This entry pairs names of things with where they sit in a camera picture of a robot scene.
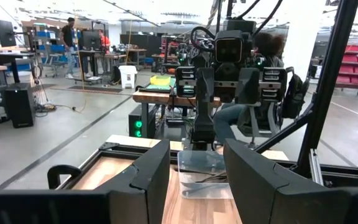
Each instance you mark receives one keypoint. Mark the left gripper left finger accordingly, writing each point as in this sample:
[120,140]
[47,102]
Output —
[141,186]

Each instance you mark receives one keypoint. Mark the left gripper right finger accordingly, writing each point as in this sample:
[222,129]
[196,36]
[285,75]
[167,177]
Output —
[259,186]

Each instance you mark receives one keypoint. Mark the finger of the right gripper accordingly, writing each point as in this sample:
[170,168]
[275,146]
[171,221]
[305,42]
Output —
[205,84]
[249,87]

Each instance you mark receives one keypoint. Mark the black fork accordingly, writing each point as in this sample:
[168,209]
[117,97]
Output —
[211,179]
[204,171]

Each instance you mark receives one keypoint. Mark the background black robot arm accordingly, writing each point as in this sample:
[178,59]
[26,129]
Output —
[182,53]

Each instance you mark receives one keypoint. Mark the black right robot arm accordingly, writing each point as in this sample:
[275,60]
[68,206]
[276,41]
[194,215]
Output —
[204,127]

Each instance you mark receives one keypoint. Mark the person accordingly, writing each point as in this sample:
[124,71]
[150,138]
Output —
[68,46]
[228,119]
[104,46]

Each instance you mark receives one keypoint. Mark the grey office chair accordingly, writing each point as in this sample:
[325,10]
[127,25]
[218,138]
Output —
[253,124]

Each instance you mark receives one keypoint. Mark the yellow plastic bin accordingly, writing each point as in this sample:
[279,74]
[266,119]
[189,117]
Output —
[160,80]

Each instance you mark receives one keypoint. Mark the black backpack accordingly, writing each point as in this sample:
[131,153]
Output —
[295,96]

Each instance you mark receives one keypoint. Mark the wooden workbench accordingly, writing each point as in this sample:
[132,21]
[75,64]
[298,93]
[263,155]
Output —
[154,98]

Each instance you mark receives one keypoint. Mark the clear plastic container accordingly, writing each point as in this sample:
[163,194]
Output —
[197,189]

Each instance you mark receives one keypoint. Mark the black computer tower green lights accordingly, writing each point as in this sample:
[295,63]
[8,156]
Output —
[135,127]

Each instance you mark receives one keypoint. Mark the white trash bin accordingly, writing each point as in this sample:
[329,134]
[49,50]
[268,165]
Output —
[127,77]

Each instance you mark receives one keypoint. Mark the black table clamp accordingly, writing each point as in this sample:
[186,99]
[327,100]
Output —
[53,177]

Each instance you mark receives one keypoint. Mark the red shelf bins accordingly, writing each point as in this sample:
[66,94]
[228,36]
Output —
[357,63]

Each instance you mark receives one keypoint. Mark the black computer monitor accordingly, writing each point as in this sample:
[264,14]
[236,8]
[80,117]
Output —
[91,40]
[5,32]

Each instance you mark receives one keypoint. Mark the black aluminium table frame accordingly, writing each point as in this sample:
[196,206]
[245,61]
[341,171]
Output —
[126,154]

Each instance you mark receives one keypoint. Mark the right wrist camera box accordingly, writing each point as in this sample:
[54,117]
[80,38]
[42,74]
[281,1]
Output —
[228,49]

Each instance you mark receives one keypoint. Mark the thin black frame brace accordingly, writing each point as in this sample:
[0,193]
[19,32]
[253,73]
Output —
[284,132]

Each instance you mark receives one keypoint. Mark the silver aluminium bracket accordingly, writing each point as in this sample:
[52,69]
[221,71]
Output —
[316,168]

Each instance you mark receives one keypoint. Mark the thick black frame strut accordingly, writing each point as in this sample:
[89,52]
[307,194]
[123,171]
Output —
[328,93]

